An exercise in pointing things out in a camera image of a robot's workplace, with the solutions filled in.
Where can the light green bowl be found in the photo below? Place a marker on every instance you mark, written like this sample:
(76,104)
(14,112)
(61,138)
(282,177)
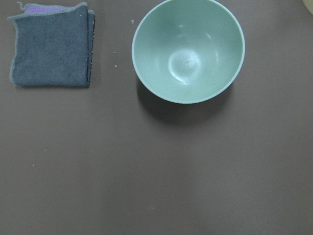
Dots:
(188,51)

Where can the grey folded cloth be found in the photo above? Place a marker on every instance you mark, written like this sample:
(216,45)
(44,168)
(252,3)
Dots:
(53,45)

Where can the cream rabbit tray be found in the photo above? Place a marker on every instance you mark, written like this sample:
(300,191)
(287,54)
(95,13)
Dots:
(308,5)

